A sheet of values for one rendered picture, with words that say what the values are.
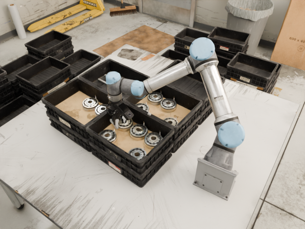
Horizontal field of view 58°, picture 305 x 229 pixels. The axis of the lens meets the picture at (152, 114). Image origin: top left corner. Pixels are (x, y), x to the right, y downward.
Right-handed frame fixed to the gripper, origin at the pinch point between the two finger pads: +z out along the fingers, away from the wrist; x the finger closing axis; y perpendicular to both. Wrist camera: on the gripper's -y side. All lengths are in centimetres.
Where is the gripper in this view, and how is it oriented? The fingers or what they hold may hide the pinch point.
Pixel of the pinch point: (120, 126)
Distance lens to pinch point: 164.7
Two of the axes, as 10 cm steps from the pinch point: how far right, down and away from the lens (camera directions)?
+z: 0.0, 7.4, 6.8
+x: -6.8, 5.0, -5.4
